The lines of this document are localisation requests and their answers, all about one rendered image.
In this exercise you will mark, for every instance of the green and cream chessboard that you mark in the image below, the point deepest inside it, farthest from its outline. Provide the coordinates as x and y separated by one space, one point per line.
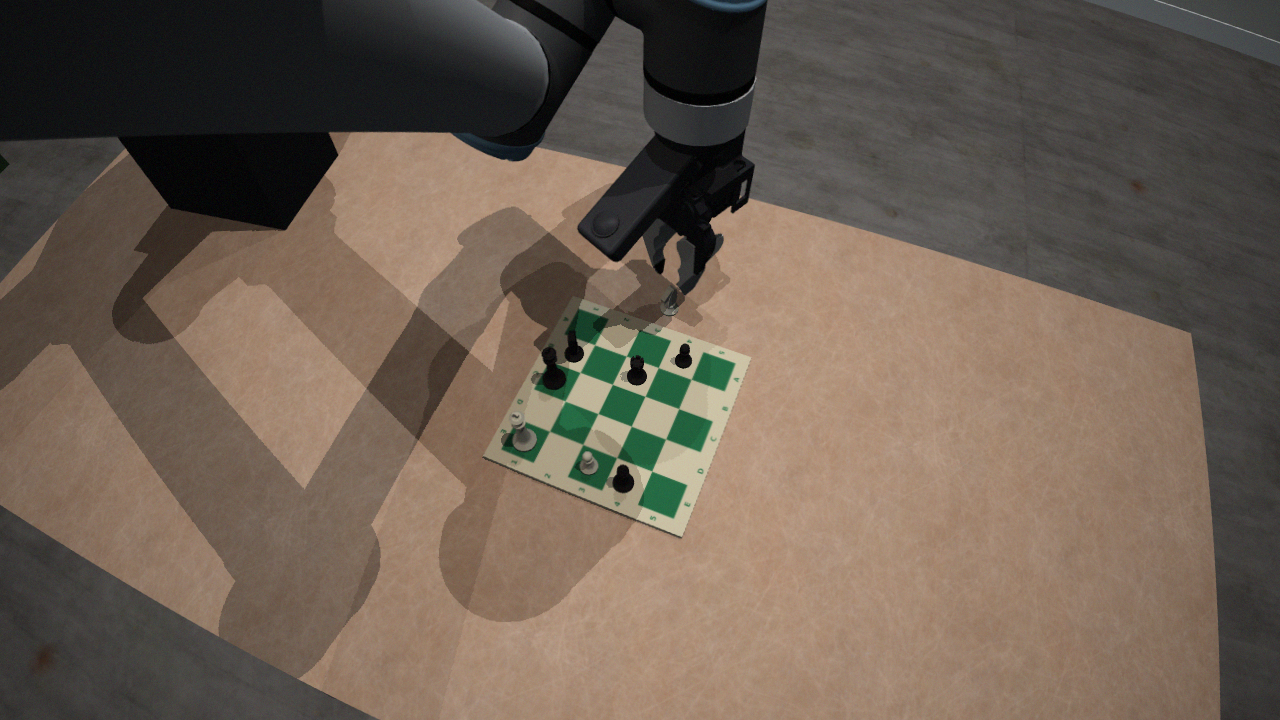
666 430

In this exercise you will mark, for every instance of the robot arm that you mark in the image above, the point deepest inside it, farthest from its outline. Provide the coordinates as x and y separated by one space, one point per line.
121 68

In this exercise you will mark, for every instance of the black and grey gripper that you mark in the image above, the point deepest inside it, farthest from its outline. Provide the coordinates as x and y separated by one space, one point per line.
689 213

